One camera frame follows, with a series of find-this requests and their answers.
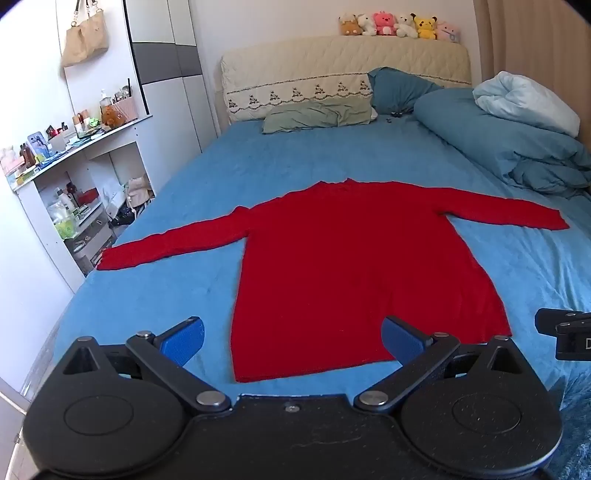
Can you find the red sweater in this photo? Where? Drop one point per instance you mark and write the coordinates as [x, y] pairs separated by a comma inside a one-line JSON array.
[[323, 258]]

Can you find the white and grey wardrobe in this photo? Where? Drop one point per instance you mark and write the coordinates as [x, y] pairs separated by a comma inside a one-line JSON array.
[[171, 55]]

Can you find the row of plush toys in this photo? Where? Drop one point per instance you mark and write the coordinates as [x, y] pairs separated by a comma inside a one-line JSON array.
[[397, 25]]

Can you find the beige curtain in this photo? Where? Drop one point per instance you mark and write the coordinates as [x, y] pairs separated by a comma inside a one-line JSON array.
[[531, 37]]

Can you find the green plastic bag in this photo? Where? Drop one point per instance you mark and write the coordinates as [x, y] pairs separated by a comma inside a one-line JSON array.
[[65, 228]]

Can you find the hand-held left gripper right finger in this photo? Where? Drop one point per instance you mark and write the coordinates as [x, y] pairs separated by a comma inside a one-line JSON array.
[[401, 344]]

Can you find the red box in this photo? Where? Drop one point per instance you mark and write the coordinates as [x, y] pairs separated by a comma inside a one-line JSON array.
[[88, 197]]

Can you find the blue pillow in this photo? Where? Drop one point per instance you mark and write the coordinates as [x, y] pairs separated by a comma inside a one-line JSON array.
[[397, 87]]

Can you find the small dark items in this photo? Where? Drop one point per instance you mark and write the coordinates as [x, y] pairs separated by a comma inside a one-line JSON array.
[[395, 116]]

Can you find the white shelf unit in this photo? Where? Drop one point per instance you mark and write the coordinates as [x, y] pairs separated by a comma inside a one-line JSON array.
[[32, 203]]

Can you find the orange bear figure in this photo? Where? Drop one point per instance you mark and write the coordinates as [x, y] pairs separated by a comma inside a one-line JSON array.
[[112, 117]]

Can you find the blue duvet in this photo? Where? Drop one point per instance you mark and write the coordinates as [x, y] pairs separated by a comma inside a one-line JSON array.
[[498, 134]]

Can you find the beige tote bag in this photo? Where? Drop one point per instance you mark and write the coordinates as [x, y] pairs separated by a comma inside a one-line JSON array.
[[85, 44]]

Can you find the pale blue blanket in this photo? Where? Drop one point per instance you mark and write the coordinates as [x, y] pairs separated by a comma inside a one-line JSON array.
[[526, 99]]

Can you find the cream quilted headboard cover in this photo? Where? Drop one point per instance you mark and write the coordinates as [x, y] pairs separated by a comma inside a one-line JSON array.
[[323, 64]]

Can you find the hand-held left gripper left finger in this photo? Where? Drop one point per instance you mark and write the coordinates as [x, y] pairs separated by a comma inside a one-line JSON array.
[[184, 339]]

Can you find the cardboard box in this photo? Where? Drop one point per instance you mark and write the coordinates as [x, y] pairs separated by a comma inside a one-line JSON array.
[[128, 108]]

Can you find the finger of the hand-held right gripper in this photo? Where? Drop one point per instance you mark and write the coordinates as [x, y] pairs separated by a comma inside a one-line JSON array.
[[547, 321]]

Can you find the green pillow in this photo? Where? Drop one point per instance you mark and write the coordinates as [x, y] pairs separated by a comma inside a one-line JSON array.
[[318, 115]]

